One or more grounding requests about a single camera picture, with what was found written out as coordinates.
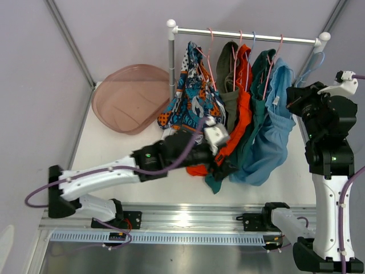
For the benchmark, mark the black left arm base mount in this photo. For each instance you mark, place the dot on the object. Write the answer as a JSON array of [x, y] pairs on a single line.
[[127, 220]]

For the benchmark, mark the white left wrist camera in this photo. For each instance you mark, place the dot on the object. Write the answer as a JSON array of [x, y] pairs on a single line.
[[215, 134]]

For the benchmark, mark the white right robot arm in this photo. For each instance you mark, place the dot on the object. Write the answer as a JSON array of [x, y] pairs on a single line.
[[331, 162]]

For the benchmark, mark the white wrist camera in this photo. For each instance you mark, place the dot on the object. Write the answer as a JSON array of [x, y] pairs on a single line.
[[346, 85], [215, 134]]

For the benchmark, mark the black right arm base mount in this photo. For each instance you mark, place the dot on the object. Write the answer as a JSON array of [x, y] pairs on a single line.
[[255, 222]]

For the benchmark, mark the dark teal shorts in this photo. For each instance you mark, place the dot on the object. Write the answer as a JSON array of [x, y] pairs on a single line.
[[259, 70]]

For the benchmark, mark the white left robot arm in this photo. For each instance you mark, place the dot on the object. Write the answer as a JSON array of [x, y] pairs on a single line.
[[70, 191]]

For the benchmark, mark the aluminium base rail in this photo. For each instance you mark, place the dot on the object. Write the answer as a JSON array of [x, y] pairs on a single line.
[[185, 218]]

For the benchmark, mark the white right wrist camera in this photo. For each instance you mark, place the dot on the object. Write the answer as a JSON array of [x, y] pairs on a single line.
[[346, 85]]

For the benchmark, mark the pink translucent plastic basin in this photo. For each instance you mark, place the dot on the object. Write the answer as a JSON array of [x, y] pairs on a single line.
[[130, 99]]

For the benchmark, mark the silver white clothes rack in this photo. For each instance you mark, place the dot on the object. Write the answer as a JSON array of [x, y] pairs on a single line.
[[318, 43]]

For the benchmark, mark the grey slotted cable duct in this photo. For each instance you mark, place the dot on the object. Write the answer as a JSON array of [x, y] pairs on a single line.
[[158, 238]]

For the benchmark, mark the light blue shorts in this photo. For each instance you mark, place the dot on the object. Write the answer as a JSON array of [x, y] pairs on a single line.
[[269, 148]]

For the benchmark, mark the pink hanger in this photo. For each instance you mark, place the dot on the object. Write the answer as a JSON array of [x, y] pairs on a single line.
[[235, 55], [207, 56], [271, 63]]

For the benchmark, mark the patterned blue orange shorts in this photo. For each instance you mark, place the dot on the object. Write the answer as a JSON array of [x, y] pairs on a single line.
[[195, 97]]

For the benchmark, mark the olive green shorts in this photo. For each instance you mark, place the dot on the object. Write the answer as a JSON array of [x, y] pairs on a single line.
[[224, 83]]

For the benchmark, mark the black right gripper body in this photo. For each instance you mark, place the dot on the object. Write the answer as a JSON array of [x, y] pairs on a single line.
[[308, 105]]

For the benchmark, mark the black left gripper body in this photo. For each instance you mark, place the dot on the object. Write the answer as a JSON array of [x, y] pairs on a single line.
[[200, 154]]

